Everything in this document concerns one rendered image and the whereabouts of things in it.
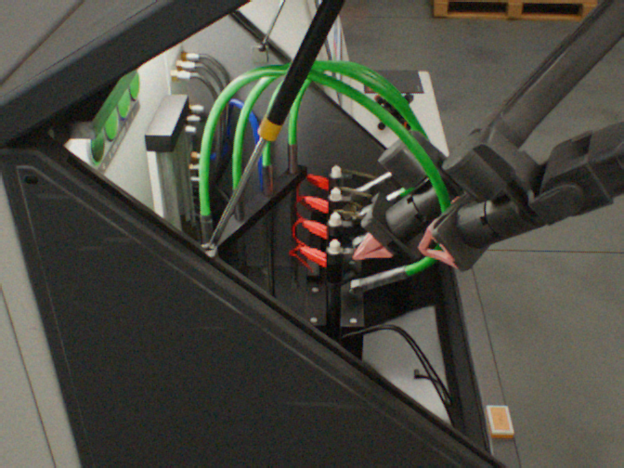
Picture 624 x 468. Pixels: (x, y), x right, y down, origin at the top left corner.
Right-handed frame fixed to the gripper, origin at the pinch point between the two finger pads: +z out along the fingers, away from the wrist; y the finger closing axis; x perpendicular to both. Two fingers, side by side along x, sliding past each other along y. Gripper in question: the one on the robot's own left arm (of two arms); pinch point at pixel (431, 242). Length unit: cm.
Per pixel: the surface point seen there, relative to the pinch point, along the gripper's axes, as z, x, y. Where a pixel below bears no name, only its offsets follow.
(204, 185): 21.1, -25.5, 10.4
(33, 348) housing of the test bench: 9, -22, 45
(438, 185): -7.6, -6.5, -0.8
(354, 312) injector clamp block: 25.8, 5.7, 1.8
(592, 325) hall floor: 113, 97, -118
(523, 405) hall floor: 106, 88, -68
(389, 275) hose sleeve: 6.8, 0.7, 4.1
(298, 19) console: 26, -39, -27
